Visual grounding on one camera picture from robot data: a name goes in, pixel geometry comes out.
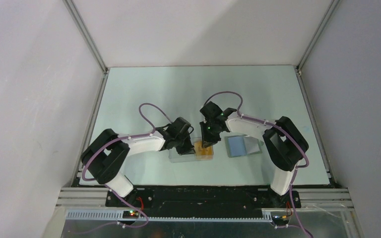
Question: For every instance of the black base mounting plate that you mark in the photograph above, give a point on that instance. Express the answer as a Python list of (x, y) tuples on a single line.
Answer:
[(210, 202)]

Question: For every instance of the orange VIP card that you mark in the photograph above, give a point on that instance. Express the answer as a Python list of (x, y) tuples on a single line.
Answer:
[(201, 153)]

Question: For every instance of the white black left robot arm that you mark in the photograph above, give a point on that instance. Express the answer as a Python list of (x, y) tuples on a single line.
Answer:
[(104, 157)]

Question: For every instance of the aluminium frame rail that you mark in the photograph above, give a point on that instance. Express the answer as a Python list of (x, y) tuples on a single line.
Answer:
[(99, 203)]

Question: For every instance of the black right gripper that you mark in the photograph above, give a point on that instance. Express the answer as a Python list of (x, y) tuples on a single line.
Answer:
[(206, 139)]

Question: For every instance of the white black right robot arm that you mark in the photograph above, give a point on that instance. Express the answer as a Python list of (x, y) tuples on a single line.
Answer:
[(285, 144)]

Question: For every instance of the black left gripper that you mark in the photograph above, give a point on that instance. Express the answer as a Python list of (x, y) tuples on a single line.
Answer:
[(188, 148)]

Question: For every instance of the clear plastic tray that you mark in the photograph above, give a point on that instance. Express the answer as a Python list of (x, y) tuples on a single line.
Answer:
[(174, 157)]

